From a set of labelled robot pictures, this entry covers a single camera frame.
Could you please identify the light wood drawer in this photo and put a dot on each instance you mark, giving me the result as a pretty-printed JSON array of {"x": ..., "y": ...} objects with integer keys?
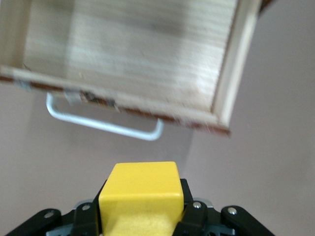
[{"x": 135, "y": 54}]

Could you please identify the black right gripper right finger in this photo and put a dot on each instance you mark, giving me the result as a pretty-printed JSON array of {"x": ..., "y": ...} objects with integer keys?
[{"x": 194, "y": 216}]

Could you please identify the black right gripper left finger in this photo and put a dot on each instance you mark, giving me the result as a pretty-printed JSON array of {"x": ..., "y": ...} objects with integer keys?
[{"x": 85, "y": 218}]

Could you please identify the yellow block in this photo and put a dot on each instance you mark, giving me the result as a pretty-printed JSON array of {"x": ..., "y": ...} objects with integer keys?
[{"x": 140, "y": 196}]

